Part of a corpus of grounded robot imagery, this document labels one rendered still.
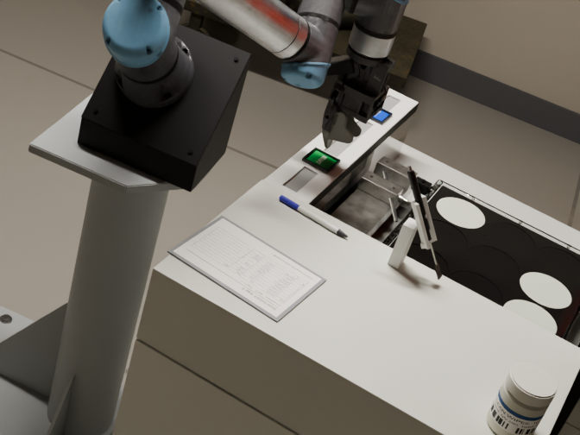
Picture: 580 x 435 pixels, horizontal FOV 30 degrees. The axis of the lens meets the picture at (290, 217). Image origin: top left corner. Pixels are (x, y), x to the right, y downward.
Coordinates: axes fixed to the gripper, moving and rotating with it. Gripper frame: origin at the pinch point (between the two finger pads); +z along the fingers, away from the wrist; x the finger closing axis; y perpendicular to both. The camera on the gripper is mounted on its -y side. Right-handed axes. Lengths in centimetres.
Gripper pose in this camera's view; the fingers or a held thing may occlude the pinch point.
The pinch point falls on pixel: (325, 140)
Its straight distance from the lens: 198.8
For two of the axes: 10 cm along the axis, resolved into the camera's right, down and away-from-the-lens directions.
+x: 4.5, -4.1, 7.9
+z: -2.6, 7.9, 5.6
